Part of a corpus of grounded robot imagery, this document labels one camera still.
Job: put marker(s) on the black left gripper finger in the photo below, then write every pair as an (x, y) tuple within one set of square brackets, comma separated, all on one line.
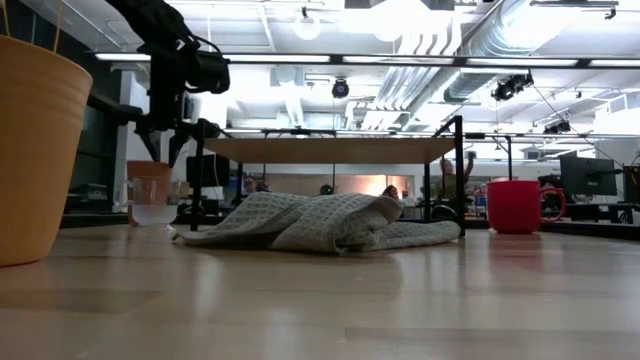
[(150, 142), (180, 145)]

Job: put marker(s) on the terracotta peach plastic cup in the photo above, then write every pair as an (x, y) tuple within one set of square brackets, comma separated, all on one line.
[(147, 169)]

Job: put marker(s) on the mustard yellow plastic cup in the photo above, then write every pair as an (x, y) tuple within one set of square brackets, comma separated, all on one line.
[(40, 160)]

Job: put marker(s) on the red ceramic mug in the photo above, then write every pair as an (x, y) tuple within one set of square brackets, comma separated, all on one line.
[(512, 207)]

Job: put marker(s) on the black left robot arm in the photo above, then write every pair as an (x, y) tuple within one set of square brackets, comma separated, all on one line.
[(145, 20)]

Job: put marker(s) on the black computer monitor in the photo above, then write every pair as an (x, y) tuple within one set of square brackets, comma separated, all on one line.
[(587, 176), (210, 171)]

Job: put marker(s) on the person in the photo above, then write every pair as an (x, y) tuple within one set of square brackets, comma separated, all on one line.
[(391, 192), (452, 172), (249, 185)]

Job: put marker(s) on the grey waffle dish towel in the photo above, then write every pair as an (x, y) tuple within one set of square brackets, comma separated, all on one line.
[(320, 222)]

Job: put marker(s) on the long rig light bar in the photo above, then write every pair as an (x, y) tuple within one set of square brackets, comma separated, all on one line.
[(400, 59)]

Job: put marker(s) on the black ceiling spotlight cluster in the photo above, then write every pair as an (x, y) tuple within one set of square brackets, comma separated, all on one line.
[(511, 87)]

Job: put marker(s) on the wooden shelf with black frame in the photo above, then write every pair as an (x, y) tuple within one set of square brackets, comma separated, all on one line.
[(330, 150)]

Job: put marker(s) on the black ceiling dome camera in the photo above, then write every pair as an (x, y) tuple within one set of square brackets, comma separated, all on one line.
[(340, 89)]

